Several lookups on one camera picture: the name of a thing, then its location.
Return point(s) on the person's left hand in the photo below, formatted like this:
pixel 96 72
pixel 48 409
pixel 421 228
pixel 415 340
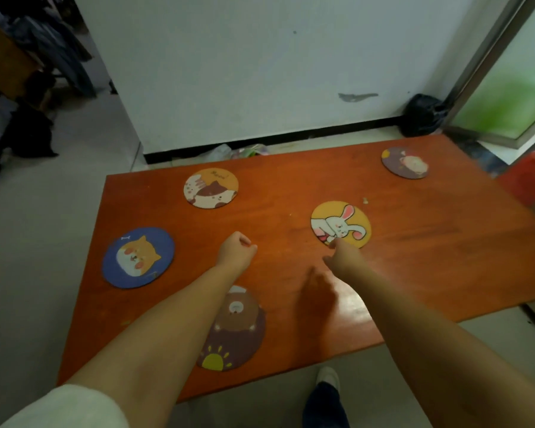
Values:
pixel 234 254

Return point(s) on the person's right hand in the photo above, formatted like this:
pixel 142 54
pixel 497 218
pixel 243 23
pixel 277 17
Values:
pixel 347 259

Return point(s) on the person's right fingers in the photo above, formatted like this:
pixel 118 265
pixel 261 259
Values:
pixel 337 244

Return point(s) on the person's left fingers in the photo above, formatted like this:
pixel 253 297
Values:
pixel 248 245

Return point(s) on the person's right forearm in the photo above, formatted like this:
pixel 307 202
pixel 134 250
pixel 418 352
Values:
pixel 432 352

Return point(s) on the person's left forearm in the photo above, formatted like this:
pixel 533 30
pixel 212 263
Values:
pixel 160 338

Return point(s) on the yellow rabbit round coaster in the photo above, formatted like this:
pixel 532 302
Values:
pixel 339 220

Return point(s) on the orange cat round coaster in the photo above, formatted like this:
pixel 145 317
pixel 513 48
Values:
pixel 211 188

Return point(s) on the brown bear round coaster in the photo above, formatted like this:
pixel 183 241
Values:
pixel 236 334

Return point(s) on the crumpled clear plastic bags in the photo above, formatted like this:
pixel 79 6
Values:
pixel 232 152

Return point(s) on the purple hamster round coaster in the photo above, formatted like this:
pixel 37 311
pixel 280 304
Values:
pixel 405 162

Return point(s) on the blue dog round coaster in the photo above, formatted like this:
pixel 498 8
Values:
pixel 138 257

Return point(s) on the person's white shoe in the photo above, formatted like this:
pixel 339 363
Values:
pixel 328 379

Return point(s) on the black plastic bag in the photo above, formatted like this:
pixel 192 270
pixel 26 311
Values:
pixel 421 114

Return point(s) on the person's dark trouser leg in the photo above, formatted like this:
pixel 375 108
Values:
pixel 324 407

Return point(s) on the red plastic stool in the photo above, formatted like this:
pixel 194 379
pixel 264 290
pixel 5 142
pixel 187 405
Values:
pixel 528 176

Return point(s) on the metal framed glass door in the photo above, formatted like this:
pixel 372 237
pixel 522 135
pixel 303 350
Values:
pixel 503 84

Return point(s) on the white sleeve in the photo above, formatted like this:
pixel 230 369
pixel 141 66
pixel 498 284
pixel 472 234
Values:
pixel 67 407

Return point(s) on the black bag on floor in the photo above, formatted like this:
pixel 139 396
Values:
pixel 31 131

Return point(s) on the hanging dark clothes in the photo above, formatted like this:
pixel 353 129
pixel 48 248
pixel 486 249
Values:
pixel 58 53

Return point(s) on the brown wooden cabinet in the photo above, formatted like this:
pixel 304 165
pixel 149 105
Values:
pixel 4 62

